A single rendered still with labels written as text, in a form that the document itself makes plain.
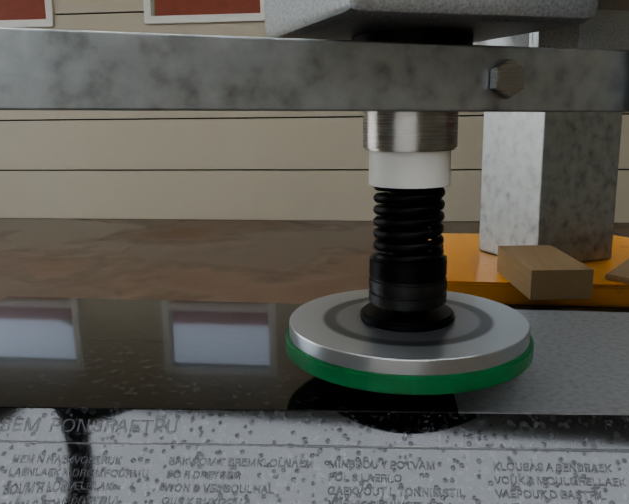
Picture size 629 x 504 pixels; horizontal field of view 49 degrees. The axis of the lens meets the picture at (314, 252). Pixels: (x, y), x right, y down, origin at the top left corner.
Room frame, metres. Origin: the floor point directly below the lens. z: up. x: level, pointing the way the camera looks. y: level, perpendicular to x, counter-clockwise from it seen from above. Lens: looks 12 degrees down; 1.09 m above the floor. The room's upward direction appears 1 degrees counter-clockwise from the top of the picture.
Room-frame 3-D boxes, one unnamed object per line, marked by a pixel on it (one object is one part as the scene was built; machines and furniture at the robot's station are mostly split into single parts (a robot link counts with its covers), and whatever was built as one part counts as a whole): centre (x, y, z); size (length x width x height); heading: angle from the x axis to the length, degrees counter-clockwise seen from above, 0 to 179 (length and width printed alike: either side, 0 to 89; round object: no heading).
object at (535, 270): (1.17, -0.39, 0.81); 0.20 x 0.10 x 0.05; 0
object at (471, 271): (1.41, -0.48, 0.76); 0.49 x 0.49 x 0.05; 82
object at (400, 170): (0.60, -0.08, 1.04); 0.07 x 0.07 x 0.04
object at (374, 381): (0.60, -0.08, 0.89); 0.22 x 0.22 x 0.04
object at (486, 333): (0.60, -0.08, 0.89); 0.21 x 0.21 x 0.01
